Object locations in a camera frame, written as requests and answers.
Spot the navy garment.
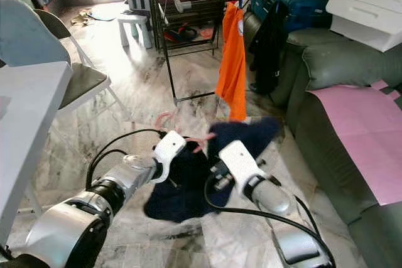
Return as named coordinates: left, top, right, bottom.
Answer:
left=143, top=116, right=282, bottom=223

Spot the pink clothes hanger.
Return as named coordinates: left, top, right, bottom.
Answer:
left=155, top=112, right=217, bottom=154

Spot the orange garment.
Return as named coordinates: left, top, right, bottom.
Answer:
left=215, top=1, right=248, bottom=122

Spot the black garment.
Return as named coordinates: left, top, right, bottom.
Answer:
left=248, top=0, right=288, bottom=96

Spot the pink sheet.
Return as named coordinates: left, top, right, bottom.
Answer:
left=308, top=80, right=402, bottom=207

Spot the grey folding chair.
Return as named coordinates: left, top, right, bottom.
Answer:
left=35, top=9, right=129, bottom=118

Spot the black drying rack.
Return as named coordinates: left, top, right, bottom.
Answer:
left=143, top=0, right=290, bottom=105

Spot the grey green sofa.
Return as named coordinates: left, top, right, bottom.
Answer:
left=244, top=12, right=402, bottom=268

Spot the white folding table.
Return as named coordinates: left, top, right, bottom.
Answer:
left=0, top=61, right=74, bottom=247

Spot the white child chair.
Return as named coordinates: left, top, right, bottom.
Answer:
left=117, top=0, right=155, bottom=50

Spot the blue luggage bag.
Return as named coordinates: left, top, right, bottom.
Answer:
left=250, top=0, right=332, bottom=33

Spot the white drawer cabinet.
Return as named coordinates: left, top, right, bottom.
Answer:
left=327, top=0, right=402, bottom=53

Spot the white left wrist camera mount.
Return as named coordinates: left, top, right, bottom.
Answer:
left=153, top=131, right=187, bottom=184

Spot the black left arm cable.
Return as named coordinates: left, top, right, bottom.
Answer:
left=85, top=128, right=163, bottom=190

